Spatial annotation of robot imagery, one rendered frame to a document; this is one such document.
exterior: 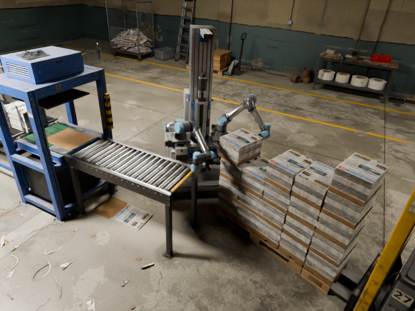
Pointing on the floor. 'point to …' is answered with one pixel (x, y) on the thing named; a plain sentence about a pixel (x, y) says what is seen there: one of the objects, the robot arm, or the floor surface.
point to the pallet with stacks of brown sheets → (222, 61)
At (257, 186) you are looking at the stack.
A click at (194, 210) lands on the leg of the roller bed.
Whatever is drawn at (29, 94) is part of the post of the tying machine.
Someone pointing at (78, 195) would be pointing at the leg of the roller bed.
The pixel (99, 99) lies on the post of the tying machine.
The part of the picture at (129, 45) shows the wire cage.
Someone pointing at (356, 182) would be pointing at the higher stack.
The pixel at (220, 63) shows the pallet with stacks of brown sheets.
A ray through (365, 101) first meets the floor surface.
